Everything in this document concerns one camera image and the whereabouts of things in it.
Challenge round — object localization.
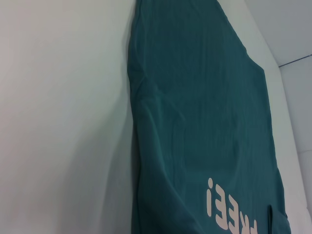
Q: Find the blue FREE print T-shirt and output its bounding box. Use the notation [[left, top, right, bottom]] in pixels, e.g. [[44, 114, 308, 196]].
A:
[[128, 0, 292, 234]]

